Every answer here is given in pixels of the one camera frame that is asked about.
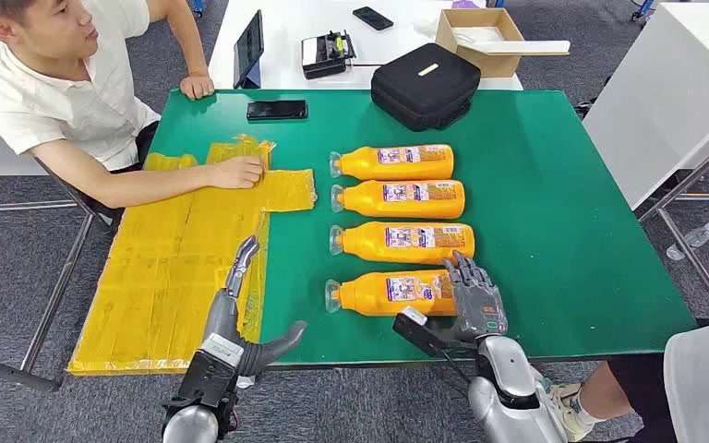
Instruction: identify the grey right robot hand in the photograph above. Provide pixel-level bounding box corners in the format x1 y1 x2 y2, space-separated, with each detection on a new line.
427 250 510 345

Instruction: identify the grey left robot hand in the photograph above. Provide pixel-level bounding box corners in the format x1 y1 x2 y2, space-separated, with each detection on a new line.
203 234 308 376

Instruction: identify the person's right hand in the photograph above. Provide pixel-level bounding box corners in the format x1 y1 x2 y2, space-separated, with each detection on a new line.
207 155 265 191

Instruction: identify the person's left hand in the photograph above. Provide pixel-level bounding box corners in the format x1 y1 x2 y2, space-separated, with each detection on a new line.
179 73 216 102

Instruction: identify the orange detergent bottle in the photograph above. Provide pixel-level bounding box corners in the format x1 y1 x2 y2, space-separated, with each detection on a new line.
329 221 476 266
329 144 455 182
324 269 460 317
330 179 466 221

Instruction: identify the clear plastic water bottle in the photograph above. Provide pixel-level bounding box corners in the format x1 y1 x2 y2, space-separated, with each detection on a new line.
666 221 709 262

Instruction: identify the black tablet on stand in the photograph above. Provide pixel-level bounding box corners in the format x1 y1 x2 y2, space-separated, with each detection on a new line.
233 8 266 90

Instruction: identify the yellow taped cardboard mat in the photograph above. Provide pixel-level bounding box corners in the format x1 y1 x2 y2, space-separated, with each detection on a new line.
66 134 319 377

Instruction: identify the black smartphone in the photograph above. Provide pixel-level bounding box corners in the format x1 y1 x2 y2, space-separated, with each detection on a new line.
246 99 309 122
352 6 395 31

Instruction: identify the green top table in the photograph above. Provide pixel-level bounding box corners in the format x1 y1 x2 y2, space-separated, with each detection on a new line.
146 90 698 371

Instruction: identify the black and white label printer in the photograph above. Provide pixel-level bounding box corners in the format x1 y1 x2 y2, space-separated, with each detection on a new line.
300 30 357 80

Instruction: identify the black zippered carrying case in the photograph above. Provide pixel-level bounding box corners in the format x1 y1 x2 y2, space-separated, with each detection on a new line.
370 42 482 133

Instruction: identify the open cardboard box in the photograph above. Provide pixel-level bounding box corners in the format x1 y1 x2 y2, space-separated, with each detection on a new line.
434 7 525 78

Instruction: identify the white packing material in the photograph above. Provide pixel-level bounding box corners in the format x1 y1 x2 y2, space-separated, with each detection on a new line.
451 25 506 47

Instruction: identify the white table with steel legs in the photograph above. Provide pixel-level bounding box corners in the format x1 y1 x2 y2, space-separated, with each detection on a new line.
582 1 709 319

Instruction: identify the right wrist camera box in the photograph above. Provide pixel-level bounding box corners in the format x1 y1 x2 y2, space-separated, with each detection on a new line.
391 306 453 359

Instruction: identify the steel frame table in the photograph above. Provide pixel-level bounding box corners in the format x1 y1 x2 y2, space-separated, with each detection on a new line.
0 66 114 394

